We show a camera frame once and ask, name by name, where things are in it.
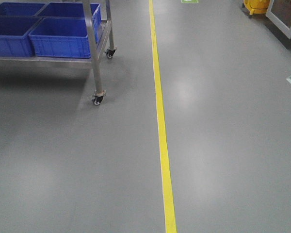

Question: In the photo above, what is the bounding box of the blue bin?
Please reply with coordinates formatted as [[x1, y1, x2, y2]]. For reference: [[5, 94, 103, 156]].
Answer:
[[29, 17, 91, 59], [0, 16, 41, 57], [0, 2, 46, 17], [38, 2, 102, 43]]

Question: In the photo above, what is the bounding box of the green floor sign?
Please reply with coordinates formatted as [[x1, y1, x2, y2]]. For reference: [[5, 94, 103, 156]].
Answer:
[[181, 0, 199, 4]]

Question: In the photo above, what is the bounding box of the blue bin back left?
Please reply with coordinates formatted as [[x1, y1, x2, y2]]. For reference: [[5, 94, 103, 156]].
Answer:
[[0, 2, 46, 17]]

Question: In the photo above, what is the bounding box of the blue bin front left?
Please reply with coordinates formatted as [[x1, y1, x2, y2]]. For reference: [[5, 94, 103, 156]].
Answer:
[[0, 16, 41, 57]]

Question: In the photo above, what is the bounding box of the blue bin back right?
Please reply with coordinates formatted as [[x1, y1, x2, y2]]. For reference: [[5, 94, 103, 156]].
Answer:
[[38, 2, 102, 43]]

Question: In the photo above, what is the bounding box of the stainless steel wheeled cart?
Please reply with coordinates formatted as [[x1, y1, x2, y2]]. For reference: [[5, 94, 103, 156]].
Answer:
[[0, 0, 117, 106]]

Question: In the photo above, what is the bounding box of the blue bin front right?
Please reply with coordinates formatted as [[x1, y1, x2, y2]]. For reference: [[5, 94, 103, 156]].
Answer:
[[29, 17, 91, 59]]

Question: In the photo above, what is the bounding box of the yellow mop bucket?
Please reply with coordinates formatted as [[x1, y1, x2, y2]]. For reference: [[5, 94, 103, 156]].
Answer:
[[242, 0, 270, 18]]

